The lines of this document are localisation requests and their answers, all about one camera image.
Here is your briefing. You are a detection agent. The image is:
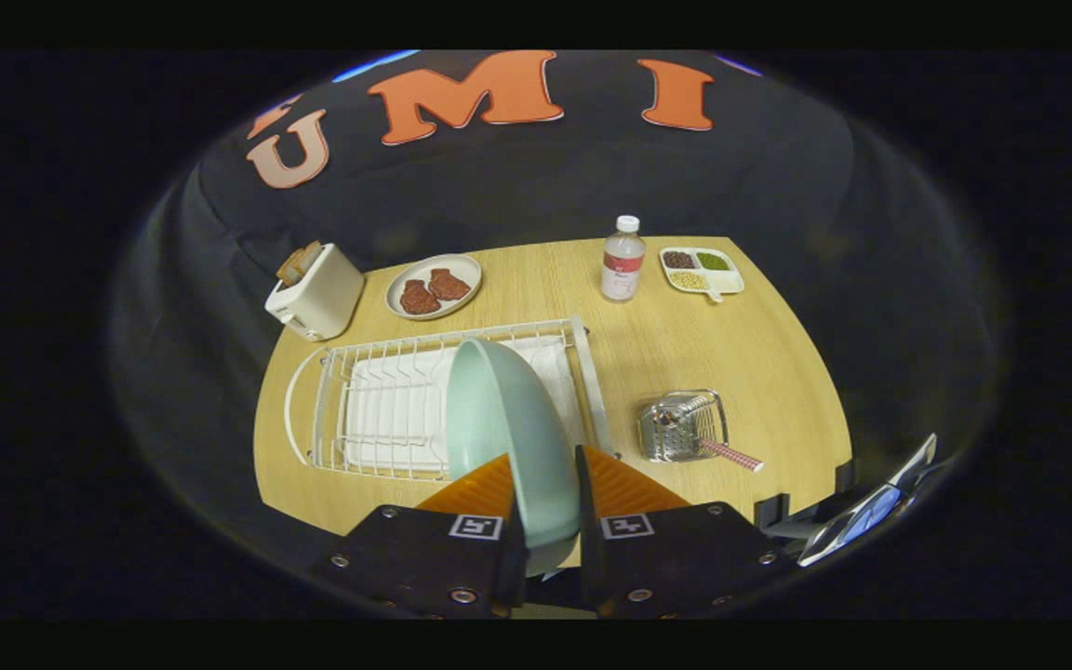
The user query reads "black backdrop cloth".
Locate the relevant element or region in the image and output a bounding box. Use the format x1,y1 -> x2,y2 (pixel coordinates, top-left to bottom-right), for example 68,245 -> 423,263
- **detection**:
113,50 -> 1007,559

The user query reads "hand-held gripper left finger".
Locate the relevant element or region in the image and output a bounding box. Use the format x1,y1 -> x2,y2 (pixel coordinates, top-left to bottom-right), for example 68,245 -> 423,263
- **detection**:
308,452 -> 529,620

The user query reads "metal wire basket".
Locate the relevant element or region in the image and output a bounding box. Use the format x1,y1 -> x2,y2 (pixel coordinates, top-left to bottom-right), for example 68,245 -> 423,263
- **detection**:
638,389 -> 730,463

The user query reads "light green plate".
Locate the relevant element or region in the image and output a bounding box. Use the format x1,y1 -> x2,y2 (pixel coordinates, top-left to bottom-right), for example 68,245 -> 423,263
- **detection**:
445,338 -> 582,578

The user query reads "white wire dish rack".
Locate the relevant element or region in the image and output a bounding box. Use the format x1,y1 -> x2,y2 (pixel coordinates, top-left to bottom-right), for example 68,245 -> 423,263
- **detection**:
283,315 -> 616,485

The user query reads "white divided tray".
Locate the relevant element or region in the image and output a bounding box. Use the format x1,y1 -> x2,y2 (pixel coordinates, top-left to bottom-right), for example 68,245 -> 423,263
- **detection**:
659,246 -> 745,303

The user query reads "white toaster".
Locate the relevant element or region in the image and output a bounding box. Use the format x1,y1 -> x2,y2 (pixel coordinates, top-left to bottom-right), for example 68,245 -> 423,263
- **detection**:
264,242 -> 366,342

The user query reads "beige oval dish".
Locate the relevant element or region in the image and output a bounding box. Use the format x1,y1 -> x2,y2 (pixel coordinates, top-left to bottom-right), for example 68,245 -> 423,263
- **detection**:
385,253 -> 484,321

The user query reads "clear bottle with red label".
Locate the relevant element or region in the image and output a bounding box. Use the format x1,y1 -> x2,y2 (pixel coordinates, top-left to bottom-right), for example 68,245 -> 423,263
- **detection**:
600,215 -> 647,302

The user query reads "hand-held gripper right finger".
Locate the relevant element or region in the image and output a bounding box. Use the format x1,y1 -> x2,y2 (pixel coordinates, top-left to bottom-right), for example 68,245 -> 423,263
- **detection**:
575,444 -> 796,620

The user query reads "spoon with checked handle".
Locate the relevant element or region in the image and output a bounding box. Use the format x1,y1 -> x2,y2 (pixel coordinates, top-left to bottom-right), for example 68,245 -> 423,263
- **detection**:
652,395 -> 766,473

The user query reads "red meat slice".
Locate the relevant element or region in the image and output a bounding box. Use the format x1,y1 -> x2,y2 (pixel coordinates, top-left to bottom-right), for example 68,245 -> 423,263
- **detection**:
399,279 -> 442,315
428,268 -> 472,301

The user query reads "white drip tray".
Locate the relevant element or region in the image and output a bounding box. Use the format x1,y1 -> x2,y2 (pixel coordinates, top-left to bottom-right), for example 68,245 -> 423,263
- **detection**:
342,337 -> 588,474

